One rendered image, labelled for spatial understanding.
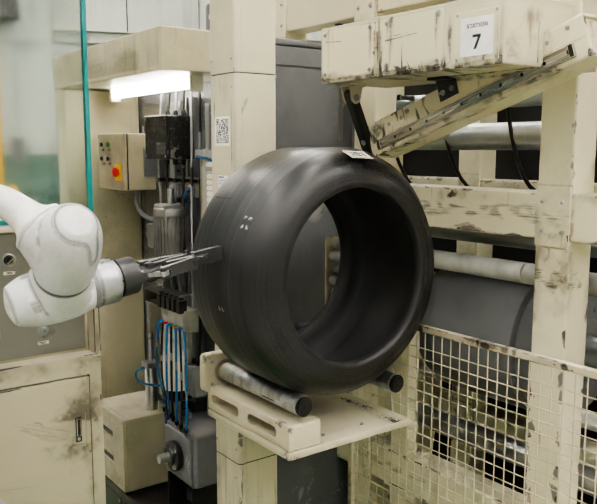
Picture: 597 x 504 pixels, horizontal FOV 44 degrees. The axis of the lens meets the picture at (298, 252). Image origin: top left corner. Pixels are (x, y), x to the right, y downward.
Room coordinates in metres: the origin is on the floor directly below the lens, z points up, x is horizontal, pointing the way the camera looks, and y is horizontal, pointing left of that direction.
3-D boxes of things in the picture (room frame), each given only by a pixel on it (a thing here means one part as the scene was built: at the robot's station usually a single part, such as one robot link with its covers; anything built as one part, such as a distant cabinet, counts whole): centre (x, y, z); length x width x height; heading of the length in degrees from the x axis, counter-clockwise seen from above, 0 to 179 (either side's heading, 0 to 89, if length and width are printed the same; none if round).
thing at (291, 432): (1.73, 0.09, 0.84); 0.36 x 0.09 x 0.06; 36
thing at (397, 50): (1.88, -0.34, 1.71); 0.61 x 0.25 x 0.15; 36
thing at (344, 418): (1.81, -0.02, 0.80); 0.37 x 0.36 x 0.02; 126
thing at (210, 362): (1.95, 0.08, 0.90); 0.40 x 0.03 x 0.10; 126
